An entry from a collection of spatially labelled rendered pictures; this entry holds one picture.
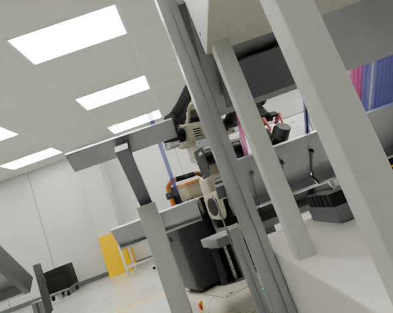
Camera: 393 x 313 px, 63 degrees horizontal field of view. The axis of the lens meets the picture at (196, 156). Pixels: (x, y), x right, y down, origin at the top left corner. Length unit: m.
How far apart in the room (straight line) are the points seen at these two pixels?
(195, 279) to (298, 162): 1.08
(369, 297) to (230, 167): 0.39
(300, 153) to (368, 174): 0.89
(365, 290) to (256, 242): 0.32
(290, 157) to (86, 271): 7.50
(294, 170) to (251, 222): 0.56
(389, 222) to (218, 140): 0.45
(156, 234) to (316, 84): 0.86
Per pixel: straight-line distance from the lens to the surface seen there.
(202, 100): 0.68
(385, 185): 0.27
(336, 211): 0.71
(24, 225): 8.85
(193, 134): 1.83
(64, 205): 8.43
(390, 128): 1.33
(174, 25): 0.76
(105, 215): 7.56
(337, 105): 0.27
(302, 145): 1.14
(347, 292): 0.37
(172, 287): 1.07
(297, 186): 1.21
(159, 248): 1.06
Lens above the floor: 0.75
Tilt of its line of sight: 9 degrees up
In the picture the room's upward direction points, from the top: 20 degrees counter-clockwise
